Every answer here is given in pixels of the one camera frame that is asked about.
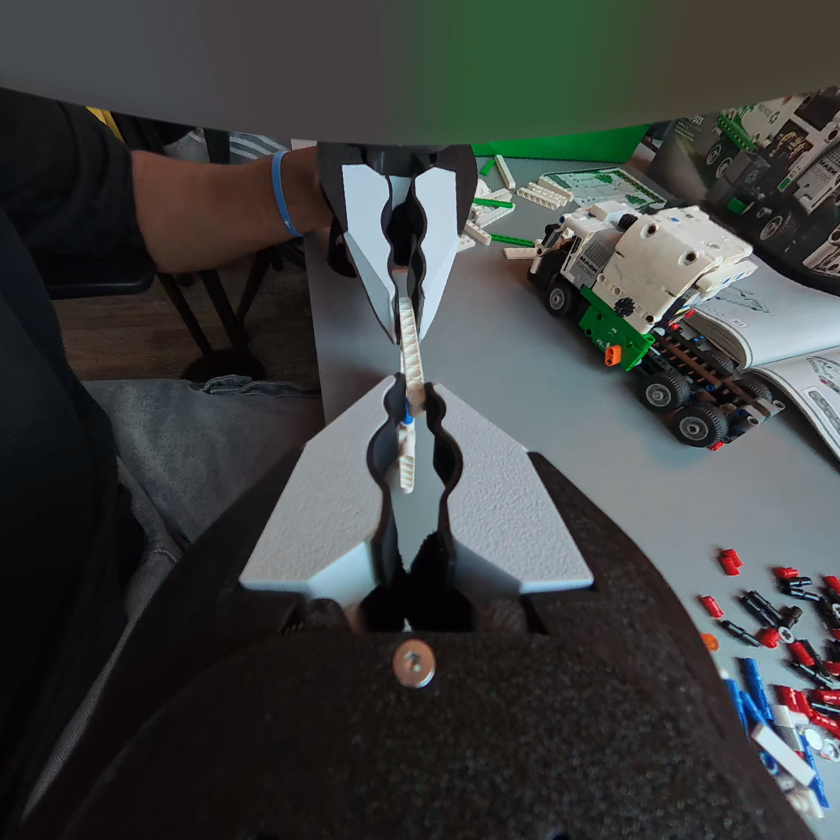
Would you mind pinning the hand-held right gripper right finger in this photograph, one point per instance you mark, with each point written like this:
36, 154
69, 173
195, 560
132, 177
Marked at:
518, 518

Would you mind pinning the black chair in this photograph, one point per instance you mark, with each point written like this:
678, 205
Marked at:
98, 275

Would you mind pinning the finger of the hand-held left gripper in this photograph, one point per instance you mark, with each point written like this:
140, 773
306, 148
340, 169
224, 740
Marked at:
441, 223
364, 223

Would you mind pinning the person's grey pants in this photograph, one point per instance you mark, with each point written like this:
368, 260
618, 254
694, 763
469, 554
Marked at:
210, 446

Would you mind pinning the white lego frame assembly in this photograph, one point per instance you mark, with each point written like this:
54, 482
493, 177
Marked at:
413, 354

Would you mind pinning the white striped garment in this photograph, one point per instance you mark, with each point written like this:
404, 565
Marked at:
249, 148

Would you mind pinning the white green printed sheet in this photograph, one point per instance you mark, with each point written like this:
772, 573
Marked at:
604, 187

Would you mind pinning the lego set box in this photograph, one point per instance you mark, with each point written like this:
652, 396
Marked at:
774, 197

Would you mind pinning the white lego beam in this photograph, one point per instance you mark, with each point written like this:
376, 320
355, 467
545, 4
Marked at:
407, 466

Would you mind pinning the green box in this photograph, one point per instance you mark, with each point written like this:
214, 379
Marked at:
558, 154

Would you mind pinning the person in dark clothes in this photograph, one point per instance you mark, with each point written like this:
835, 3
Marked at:
39, 394

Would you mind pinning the group of white lego beams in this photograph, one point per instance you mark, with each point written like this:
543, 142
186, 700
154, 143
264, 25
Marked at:
548, 191

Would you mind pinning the white green lego truck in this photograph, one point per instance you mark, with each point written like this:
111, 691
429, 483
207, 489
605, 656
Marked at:
656, 262

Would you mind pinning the lego instruction booklet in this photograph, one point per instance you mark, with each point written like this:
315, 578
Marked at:
774, 308

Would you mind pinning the blue wristband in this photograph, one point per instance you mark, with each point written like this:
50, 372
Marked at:
282, 197

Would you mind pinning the person's left forearm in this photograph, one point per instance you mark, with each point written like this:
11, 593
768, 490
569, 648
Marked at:
210, 210

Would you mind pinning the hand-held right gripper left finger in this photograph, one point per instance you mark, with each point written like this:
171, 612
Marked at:
315, 518

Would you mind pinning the pile of small lego pieces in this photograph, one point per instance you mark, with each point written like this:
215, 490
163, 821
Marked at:
797, 699

